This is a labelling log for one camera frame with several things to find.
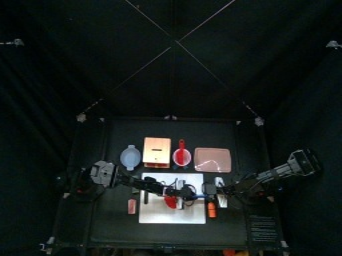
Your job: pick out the red dough lump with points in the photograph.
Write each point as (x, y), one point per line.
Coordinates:
(170, 202)

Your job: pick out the blue toy knife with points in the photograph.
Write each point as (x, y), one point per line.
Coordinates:
(199, 197)

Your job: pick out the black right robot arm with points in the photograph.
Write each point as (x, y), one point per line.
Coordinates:
(271, 173)

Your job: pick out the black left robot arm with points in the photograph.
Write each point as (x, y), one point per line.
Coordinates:
(128, 181)

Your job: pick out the small orange bottle right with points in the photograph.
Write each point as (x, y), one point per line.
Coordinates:
(211, 210)

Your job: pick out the pink square tray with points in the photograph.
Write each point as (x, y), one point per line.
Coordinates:
(212, 160)

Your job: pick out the red measuring cup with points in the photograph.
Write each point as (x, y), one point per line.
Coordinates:
(182, 156)

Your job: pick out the orange wooden box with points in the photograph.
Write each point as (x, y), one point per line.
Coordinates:
(156, 150)

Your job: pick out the small pink block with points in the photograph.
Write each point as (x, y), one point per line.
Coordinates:
(131, 206)

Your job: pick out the white printed label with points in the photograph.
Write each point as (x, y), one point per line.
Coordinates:
(262, 228)

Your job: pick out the light blue oval bowl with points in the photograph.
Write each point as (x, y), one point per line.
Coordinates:
(129, 157)

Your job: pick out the orange object at table edge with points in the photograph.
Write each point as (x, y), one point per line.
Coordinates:
(228, 252)

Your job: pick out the silver frame clamp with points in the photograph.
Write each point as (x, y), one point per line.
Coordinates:
(170, 117)
(17, 42)
(80, 117)
(259, 121)
(333, 44)

